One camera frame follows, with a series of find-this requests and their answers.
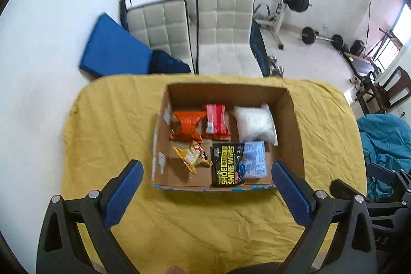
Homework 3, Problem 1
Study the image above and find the yellow snack packet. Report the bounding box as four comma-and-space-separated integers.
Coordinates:
173, 141, 213, 175

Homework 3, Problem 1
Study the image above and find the cardboard box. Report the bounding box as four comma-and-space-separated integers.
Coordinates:
151, 83, 305, 192

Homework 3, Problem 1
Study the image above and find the dark wooden chair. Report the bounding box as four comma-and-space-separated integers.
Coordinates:
355, 66, 411, 114

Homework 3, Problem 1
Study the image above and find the white barbell rack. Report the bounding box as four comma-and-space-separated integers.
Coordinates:
202, 0, 297, 50

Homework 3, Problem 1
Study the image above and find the chrome dumbbell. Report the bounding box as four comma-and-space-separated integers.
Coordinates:
268, 56, 286, 78

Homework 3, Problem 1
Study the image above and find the blue foam mat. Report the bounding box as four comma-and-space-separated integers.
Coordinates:
79, 12, 153, 77

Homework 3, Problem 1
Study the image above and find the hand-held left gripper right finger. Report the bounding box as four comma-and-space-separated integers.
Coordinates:
271, 160, 378, 274

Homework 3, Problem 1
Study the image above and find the dark blue cloth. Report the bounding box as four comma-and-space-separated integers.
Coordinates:
148, 50, 191, 75

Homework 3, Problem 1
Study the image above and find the black box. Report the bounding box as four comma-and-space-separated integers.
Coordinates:
350, 40, 366, 57

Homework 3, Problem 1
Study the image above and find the blue tissue pack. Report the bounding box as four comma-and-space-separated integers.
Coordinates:
238, 141, 268, 180

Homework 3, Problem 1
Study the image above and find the yellow tablecloth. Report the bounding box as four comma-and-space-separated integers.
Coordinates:
61, 75, 368, 274

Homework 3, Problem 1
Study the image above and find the orange snack packet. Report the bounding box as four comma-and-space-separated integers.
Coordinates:
170, 110, 208, 143

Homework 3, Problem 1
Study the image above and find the blue blanket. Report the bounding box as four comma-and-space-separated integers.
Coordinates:
356, 114, 411, 202

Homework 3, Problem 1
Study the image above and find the small white padded chair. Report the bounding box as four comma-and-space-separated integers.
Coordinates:
124, 0, 196, 74

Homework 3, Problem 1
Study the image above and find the black wipes packet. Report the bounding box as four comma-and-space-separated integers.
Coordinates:
210, 143, 245, 188

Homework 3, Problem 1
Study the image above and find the large white padded chair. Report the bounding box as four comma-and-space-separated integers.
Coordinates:
195, 0, 264, 77

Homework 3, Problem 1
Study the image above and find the black tripod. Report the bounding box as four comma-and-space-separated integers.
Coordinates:
366, 27, 403, 61

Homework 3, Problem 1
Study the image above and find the red snack packet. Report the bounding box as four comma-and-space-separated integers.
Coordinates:
201, 104, 232, 140

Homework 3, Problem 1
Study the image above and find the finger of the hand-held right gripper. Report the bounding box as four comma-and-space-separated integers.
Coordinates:
366, 163, 411, 189
331, 178, 368, 202

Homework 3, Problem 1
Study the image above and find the white plastic bag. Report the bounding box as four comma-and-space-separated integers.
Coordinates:
233, 104, 278, 146

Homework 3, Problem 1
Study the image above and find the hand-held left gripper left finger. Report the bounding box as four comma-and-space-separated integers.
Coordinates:
37, 159, 144, 274

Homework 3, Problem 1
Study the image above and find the short barbell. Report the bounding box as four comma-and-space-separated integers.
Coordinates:
301, 26, 344, 50

